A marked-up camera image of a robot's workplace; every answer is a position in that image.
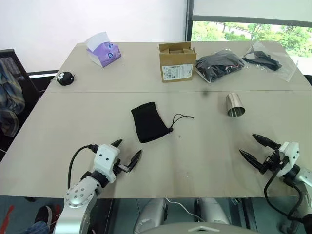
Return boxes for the thin white cable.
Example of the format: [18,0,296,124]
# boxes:
[165,198,203,223]

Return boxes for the black bag of cables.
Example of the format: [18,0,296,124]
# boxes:
[195,49,246,84]

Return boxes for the black and white shoe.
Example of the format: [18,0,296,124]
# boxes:
[34,204,62,229]

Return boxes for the black drawstring pouch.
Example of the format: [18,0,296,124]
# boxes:
[131,101,195,144]

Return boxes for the stainless steel cup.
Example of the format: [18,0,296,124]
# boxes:
[225,93,246,118]

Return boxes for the silver right robot leg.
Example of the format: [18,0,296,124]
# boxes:
[194,197,232,226]

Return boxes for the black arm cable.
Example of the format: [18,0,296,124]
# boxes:
[264,170,303,220]
[67,144,99,190]

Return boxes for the small black plush toy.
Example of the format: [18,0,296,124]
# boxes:
[56,71,76,86]

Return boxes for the plaid garment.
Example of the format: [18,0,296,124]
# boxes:
[0,59,26,137]

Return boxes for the silver robot leg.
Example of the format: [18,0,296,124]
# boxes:
[194,197,232,226]
[132,198,169,234]

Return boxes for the clear bag with black parts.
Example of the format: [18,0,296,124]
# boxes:
[242,40,299,82]

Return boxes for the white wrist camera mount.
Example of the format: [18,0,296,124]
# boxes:
[93,144,120,184]
[277,141,300,177]

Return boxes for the blue jeans leg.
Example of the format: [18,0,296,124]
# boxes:
[25,221,51,234]

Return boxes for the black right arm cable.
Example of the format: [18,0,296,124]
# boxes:
[264,170,303,220]

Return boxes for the silver left robot leg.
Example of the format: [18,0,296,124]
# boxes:
[132,198,169,234]

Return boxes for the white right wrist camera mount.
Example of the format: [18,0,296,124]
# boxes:
[277,141,300,177]

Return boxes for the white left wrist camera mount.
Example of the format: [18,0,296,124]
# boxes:
[93,144,120,184]

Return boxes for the dark office chair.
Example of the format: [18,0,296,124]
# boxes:
[0,48,46,153]

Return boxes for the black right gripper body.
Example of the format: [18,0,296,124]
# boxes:
[262,148,288,172]

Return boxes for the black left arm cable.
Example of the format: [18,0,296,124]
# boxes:
[67,144,99,190]

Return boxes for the grey robot torso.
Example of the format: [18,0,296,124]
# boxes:
[155,221,250,234]

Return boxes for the purple tissue box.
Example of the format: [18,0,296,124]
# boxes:
[85,31,122,68]

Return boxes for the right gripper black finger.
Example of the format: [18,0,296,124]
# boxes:
[252,133,283,151]
[238,149,267,175]

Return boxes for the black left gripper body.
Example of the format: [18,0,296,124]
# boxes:
[112,158,130,175]

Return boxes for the open brown cardboard box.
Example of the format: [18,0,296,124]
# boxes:
[158,41,197,84]

